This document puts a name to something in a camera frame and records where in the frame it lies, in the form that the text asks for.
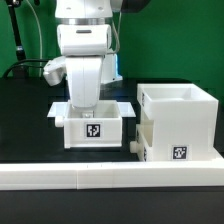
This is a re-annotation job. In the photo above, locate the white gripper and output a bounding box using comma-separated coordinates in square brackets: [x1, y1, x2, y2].
[66, 56, 103, 118]

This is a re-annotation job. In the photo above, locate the white drawer tray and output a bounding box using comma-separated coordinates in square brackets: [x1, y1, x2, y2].
[55, 100, 122, 148]
[130, 124, 153, 162]

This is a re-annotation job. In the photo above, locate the white drawer cabinet box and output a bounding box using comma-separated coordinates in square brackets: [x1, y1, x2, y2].
[137, 84, 219, 162]

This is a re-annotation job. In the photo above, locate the white front drawer tray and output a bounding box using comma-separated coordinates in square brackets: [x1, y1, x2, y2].
[130, 124, 153, 162]

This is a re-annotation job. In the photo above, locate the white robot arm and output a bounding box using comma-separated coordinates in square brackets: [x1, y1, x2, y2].
[43, 0, 151, 116]

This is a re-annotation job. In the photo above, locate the white fiducial marker sheet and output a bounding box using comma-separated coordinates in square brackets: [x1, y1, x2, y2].
[48, 102, 136, 117]

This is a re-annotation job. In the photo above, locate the white L-shaped border rail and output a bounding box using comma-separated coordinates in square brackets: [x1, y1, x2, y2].
[0, 160, 224, 190]

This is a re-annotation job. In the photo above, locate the black camera stand pole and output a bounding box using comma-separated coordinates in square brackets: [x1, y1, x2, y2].
[3, 0, 29, 78]

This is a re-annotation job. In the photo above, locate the black cable with connector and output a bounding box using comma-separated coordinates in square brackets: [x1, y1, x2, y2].
[2, 58, 51, 79]

